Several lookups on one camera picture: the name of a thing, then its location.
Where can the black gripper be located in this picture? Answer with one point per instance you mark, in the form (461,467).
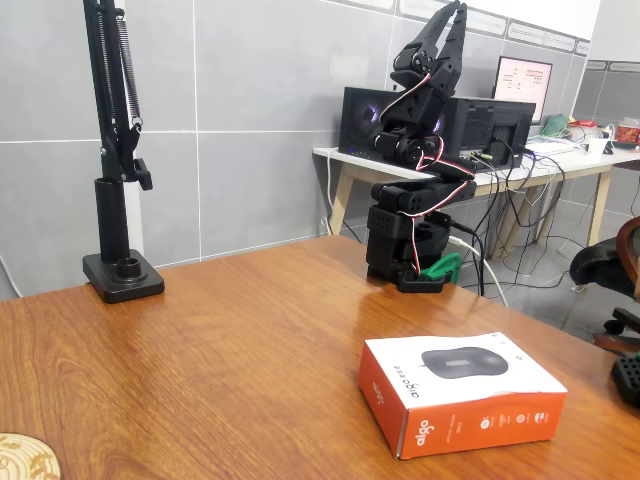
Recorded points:
(434,61)

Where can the green table clamp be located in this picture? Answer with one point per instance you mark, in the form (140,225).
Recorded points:
(442,267)

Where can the computer monitor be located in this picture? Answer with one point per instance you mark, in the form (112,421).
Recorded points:
(525,80)

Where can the red box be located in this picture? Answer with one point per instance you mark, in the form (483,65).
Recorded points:
(627,135)

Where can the black spring boom stand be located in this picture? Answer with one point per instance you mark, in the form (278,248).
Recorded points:
(111,215)

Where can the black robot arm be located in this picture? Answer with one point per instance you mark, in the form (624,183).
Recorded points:
(400,200)

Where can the orange white mouse box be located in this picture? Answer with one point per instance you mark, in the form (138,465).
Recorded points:
(450,425)

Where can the black computer case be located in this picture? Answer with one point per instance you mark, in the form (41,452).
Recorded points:
(360,120)

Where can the black office chair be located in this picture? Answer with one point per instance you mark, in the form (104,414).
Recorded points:
(600,265)

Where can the red flat packet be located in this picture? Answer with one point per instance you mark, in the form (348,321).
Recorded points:
(581,122)

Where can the round wooden coaster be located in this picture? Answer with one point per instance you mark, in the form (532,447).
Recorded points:
(25,460)

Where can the green bundle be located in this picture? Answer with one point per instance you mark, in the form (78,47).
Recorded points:
(555,126)

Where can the white table wooden legs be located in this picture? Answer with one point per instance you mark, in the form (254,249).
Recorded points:
(350,161)

